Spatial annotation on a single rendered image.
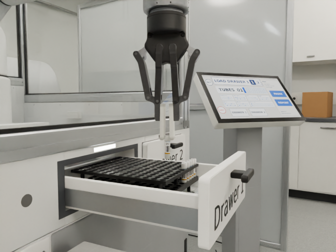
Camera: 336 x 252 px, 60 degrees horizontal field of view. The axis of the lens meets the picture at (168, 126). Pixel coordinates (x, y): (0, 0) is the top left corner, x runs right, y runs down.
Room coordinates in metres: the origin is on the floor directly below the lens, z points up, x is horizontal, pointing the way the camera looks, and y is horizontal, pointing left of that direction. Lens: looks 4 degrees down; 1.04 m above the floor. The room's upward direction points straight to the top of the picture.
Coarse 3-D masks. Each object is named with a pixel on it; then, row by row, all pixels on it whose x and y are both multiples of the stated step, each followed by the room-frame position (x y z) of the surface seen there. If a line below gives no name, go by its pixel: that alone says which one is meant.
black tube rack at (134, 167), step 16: (112, 160) 0.71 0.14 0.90; (128, 160) 0.71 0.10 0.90; (144, 160) 0.71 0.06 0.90; (160, 160) 0.71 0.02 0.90; (80, 176) 0.61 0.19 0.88; (96, 176) 0.66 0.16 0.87; (112, 176) 0.56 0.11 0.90; (128, 176) 0.54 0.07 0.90; (144, 176) 0.54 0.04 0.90; (160, 176) 0.55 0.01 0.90
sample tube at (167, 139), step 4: (164, 136) 0.56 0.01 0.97; (168, 136) 0.56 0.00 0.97; (164, 140) 0.56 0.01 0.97; (168, 140) 0.57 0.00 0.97; (164, 144) 0.57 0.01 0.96; (168, 144) 0.56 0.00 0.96; (164, 148) 0.57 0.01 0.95; (168, 148) 0.56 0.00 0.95; (164, 152) 0.57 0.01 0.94; (168, 152) 0.56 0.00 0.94; (168, 156) 0.56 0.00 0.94
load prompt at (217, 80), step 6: (216, 78) 1.44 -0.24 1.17; (222, 78) 1.46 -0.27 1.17; (228, 78) 1.47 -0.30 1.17; (234, 78) 1.49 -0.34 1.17; (240, 78) 1.50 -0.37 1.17; (246, 78) 1.52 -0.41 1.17; (252, 78) 1.54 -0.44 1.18; (222, 84) 1.42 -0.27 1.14; (228, 84) 1.44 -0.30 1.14; (234, 84) 1.46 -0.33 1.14; (240, 84) 1.47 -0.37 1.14; (246, 84) 1.49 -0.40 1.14; (252, 84) 1.50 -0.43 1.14; (258, 84) 1.52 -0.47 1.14
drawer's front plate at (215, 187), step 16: (224, 160) 0.56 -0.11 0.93; (240, 160) 0.62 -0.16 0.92; (208, 176) 0.43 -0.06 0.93; (224, 176) 0.50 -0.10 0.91; (208, 192) 0.42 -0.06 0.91; (224, 192) 0.50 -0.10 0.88; (240, 192) 0.63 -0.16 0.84; (208, 208) 0.42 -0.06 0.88; (224, 208) 0.50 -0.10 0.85; (208, 224) 0.42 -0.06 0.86; (224, 224) 0.50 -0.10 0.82; (208, 240) 0.42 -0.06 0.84
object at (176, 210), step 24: (72, 168) 0.66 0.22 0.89; (72, 192) 0.55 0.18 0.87; (96, 192) 0.53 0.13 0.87; (120, 192) 0.51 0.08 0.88; (144, 192) 0.49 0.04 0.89; (168, 192) 0.47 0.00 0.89; (120, 216) 0.51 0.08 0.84; (144, 216) 0.48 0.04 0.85; (168, 216) 0.46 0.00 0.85; (192, 216) 0.45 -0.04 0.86
